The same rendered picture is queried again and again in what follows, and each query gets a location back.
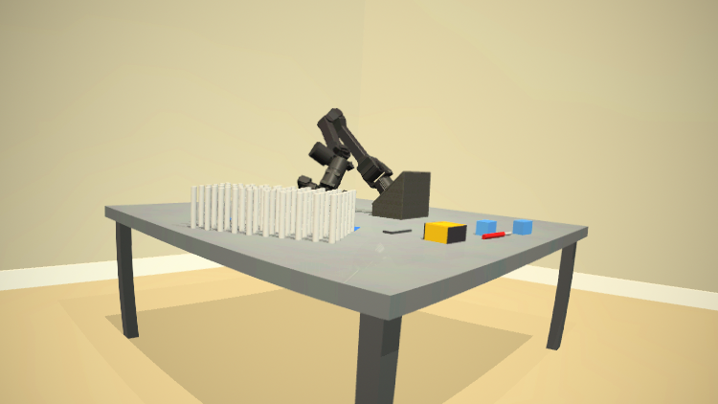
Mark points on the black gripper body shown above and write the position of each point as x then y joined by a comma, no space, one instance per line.
330,181

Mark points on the red cylinder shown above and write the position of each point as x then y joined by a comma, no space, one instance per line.
495,235

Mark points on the blue block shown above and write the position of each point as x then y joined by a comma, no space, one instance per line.
522,227
485,227

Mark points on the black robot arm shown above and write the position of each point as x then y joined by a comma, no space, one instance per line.
335,155

